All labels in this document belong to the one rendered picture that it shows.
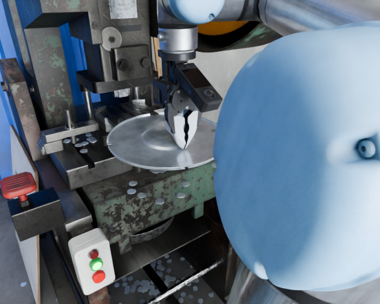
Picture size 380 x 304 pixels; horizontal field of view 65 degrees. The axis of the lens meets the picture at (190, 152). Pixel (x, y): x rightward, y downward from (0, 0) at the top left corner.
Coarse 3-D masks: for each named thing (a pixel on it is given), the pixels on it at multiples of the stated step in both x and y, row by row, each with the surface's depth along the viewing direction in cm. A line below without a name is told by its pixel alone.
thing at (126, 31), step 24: (120, 0) 71; (144, 0) 75; (120, 24) 74; (144, 24) 77; (96, 48) 75; (120, 48) 73; (144, 48) 77; (96, 72) 80; (120, 72) 75; (144, 72) 79
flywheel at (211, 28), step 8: (200, 24) 101; (208, 24) 98; (216, 24) 95; (224, 24) 92; (232, 24) 89; (240, 24) 86; (248, 24) 86; (256, 24) 88; (200, 32) 102; (208, 32) 99; (216, 32) 96; (224, 32) 93; (232, 32) 92; (240, 32) 95
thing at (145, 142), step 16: (160, 112) 84; (112, 128) 75; (128, 128) 76; (144, 128) 76; (160, 128) 75; (208, 128) 77; (128, 144) 69; (144, 144) 69; (160, 144) 68; (176, 144) 68; (192, 144) 70; (208, 144) 70; (128, 160) 63; (144, 160) 63; (160, 160) 63; (176, 160) 63; (192, 160) 64; (208, 160) 63
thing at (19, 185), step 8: (8, 176) 62; (16, 176) 61; (24, 176) 61; (32, 176) 62; (0, 184) 59; (8, 184) 59; (16, 184) 59; (24, 184) 59; (32, 184) 59; (8, 192) 57; (16, 192) 57; (24, 192) 58; (24, 200) 61
